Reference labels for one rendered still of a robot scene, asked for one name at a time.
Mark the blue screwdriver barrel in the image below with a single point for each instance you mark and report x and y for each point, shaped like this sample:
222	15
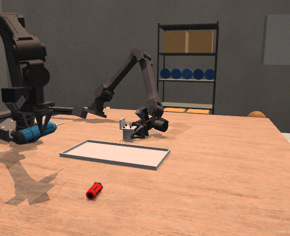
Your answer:
30	134

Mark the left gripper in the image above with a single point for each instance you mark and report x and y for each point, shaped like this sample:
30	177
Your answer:
141	131

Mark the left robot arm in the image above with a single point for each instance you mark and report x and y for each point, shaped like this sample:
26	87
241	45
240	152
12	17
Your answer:
155	108

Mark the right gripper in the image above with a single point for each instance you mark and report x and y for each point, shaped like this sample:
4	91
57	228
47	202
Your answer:
37	111

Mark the grey cylinder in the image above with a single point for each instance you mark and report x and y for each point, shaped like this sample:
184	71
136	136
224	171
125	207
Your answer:
127	135

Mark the beige metal bracket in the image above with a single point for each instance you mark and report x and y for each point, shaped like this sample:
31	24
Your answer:
122	123

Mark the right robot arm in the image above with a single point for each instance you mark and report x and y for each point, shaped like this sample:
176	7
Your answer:
22	47

